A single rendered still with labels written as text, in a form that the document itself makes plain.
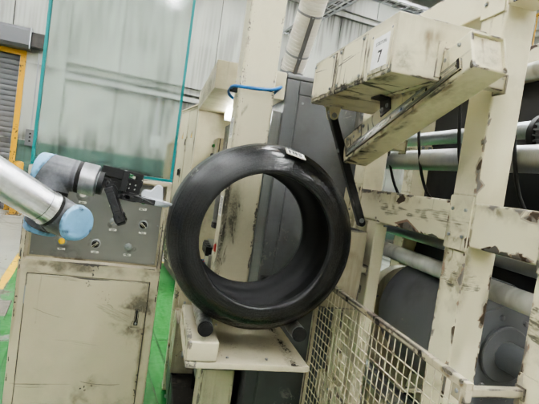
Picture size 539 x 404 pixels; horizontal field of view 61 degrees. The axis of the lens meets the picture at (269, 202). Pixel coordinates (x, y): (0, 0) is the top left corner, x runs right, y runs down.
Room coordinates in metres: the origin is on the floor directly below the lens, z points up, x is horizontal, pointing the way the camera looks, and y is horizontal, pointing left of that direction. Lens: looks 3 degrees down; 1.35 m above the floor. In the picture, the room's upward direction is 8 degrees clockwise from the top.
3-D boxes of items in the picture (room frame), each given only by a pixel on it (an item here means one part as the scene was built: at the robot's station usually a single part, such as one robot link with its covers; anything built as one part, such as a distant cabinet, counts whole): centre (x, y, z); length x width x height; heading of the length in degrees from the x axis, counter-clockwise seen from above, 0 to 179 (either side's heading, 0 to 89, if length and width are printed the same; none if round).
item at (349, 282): (1.78, -0.28, 1.05); 0.20 x 0.15 x 0.30; 14
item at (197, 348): (1.45, 0.17, 0.84); 0.36 x 0.09 x 0.06; 14
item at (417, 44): (1.43, -0.28, 1.71); 0.61 x 0.25 x 0.15; 14
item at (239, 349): (1.48, 0.03, 0.80); 0.37 x 0.36 x 0.02; 104
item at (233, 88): (1.72, 0.11, 1.66); 0.19 x 0.19 x 0.06; 14
